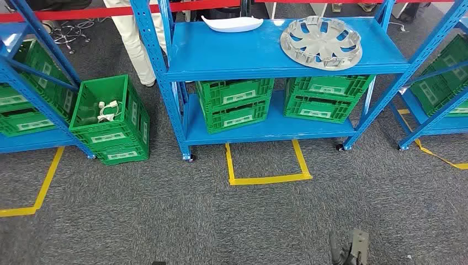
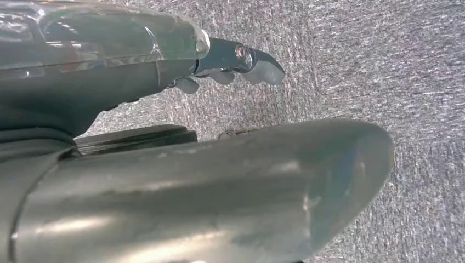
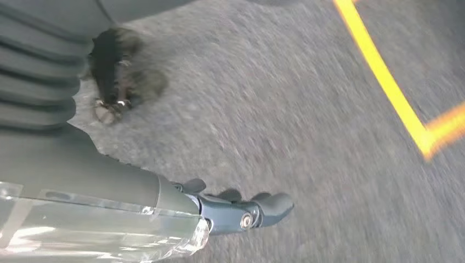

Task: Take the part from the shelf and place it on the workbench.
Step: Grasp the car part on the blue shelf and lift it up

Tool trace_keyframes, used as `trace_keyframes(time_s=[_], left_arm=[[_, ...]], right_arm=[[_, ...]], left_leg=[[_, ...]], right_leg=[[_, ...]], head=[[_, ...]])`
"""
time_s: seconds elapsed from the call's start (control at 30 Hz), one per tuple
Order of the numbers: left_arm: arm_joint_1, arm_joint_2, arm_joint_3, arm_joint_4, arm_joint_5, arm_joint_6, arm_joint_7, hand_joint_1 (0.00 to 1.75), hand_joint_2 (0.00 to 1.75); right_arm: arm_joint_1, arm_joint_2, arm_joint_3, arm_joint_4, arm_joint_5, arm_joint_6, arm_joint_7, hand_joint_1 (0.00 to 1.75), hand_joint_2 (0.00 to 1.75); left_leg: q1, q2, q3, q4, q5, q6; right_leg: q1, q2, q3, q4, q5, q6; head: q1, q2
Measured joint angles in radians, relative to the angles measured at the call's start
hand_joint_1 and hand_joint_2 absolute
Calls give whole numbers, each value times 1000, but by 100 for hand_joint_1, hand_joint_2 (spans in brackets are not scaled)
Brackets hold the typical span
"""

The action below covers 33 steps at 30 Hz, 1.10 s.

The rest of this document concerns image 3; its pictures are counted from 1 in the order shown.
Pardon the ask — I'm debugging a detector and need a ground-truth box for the yellow floor tape marking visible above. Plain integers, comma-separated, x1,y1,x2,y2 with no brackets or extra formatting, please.
332,0,465,161

